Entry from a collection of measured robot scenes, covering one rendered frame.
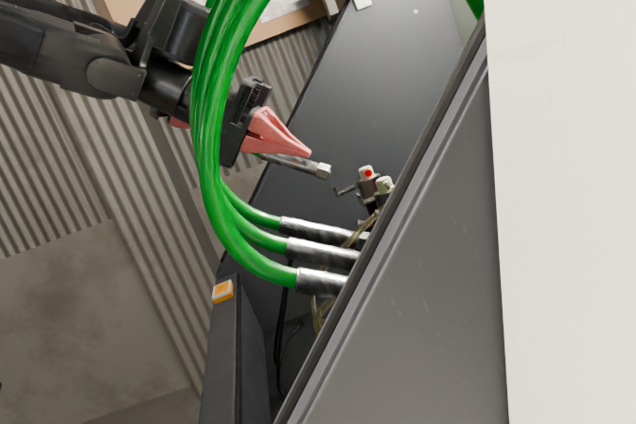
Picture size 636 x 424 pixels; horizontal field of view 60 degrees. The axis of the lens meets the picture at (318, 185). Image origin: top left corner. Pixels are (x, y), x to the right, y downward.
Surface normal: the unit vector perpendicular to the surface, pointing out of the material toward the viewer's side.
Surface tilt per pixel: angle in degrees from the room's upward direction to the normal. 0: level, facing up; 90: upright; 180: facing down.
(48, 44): 110
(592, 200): 76
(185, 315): 90
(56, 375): 90
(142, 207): 90
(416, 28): 90
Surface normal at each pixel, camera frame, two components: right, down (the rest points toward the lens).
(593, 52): -0.98, 0.14
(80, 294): -0.01, 0.23
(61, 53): 0.41, 0.41
